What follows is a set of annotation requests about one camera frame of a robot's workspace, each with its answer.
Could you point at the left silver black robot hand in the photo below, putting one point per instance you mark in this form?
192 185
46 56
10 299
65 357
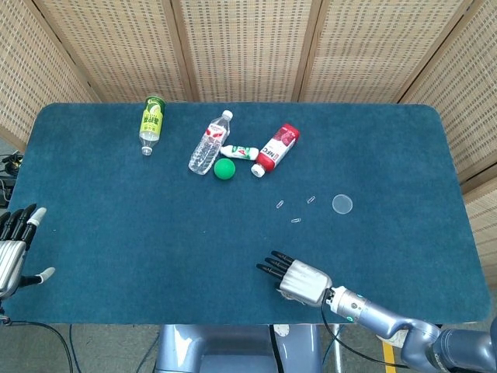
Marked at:
9 256

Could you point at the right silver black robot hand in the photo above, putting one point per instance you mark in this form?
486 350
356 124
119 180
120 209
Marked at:
306 281

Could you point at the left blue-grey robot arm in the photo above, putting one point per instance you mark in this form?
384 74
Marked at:
2 311

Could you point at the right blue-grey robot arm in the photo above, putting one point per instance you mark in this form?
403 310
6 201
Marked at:
388 322

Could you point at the white metal table leg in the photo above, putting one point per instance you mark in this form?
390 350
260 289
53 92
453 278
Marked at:
338 357

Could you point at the clear round plastic lid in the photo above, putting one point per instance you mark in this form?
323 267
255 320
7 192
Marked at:
342 204

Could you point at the blue-grey robot torso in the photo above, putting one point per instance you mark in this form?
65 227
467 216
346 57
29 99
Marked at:
233 346

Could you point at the blue felt table cover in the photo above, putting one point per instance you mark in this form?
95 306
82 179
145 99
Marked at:
116 233

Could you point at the red white juice bottle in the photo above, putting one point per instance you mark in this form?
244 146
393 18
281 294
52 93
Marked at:
275 149

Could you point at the green ball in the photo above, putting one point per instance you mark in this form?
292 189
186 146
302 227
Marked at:
224 169

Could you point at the white toothpaste tube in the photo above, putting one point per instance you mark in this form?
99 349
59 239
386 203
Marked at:
240 152

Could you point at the clear plastic water bottle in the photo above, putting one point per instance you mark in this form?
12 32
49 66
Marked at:
206 147

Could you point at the yellow-green label drink bottle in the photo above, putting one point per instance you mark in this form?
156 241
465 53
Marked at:
151 124

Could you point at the woven rattan folding screen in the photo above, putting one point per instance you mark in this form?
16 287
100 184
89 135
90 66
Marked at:
248 46

